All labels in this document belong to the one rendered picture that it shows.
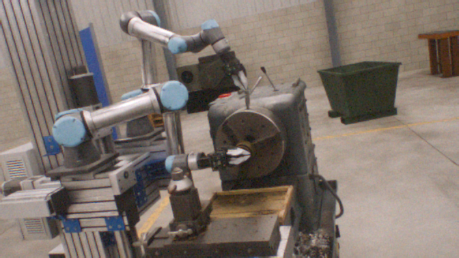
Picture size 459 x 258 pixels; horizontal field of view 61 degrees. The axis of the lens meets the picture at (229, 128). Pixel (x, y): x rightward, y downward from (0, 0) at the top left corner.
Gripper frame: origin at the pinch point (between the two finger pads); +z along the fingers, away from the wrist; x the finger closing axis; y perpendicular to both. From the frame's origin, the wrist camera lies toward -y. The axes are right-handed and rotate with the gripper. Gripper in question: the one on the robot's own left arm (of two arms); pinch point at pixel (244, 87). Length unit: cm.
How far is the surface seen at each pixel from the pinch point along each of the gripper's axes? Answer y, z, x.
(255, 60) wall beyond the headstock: -973, -48, -208
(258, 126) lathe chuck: 18.3, 17.9, 1.9
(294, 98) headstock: 0.6, 15.8, 18.2
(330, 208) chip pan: -28, 83, 1
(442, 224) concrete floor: -107, 157, 49
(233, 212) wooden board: 45, 41, -16
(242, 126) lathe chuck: 18.3, 14.5, -4.7
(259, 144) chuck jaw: 24.3, 24.2, 0.4
